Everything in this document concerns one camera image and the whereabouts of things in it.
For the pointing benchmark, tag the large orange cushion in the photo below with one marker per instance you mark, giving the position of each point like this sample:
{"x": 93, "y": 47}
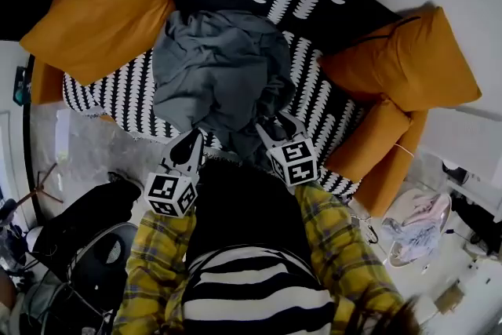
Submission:
{"x": 412, "y": 62}
{"x": 98, "y": 12}

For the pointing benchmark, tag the blue checked clothes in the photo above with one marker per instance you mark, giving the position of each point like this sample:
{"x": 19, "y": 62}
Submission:
{"x": 415, "y": 235}

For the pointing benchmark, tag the person's right forearm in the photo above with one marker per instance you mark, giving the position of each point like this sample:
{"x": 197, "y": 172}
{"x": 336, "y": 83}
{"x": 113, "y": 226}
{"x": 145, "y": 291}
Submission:
{"x": 341, "y": 239}

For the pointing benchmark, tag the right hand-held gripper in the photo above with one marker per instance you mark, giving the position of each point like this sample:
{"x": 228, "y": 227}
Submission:
{"x": 294, "y": 164}

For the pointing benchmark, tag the teal box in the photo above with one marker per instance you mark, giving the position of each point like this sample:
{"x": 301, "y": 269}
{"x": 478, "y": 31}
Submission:
{"x": 21, "y": 86}

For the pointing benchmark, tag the small orange cushion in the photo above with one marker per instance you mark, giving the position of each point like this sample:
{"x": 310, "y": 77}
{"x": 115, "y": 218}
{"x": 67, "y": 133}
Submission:
{"x": 368, "y": 145}

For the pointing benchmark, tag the person's striped shirt torso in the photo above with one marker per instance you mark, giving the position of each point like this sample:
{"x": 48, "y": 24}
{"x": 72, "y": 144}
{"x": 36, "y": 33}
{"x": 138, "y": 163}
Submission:
{"x": 251, "y": 286}

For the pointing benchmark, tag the black waste bin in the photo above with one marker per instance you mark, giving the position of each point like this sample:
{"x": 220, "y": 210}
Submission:
{"x": 470, "y": 215}

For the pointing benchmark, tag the person's left forearm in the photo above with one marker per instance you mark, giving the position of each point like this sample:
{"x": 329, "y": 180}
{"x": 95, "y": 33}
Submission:
{"x": 157, "y": 259}

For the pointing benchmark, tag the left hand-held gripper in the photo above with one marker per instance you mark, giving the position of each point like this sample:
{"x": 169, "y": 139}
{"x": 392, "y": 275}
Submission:
{"x": 164, "y": 192}

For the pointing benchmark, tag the grey garment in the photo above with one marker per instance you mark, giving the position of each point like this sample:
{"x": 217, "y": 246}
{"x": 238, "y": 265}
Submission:
{"x": 219, "y": 70}

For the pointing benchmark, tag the black office chair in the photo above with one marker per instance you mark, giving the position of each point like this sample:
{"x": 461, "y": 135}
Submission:
{"x": 98, "y": 259}

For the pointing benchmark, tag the person's black trousers legs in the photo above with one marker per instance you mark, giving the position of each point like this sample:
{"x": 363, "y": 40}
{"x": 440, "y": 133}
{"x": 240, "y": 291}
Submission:
{"x": 243, "y": 208}

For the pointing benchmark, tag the orange sofa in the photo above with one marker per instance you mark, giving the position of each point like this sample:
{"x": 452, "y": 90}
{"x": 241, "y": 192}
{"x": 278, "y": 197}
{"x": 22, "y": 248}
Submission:
{"x": 388, "y": 184}

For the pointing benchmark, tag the wooden easel stand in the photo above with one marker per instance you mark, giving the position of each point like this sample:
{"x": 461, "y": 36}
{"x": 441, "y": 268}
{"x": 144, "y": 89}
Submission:
{"x": 39, "y": 188}

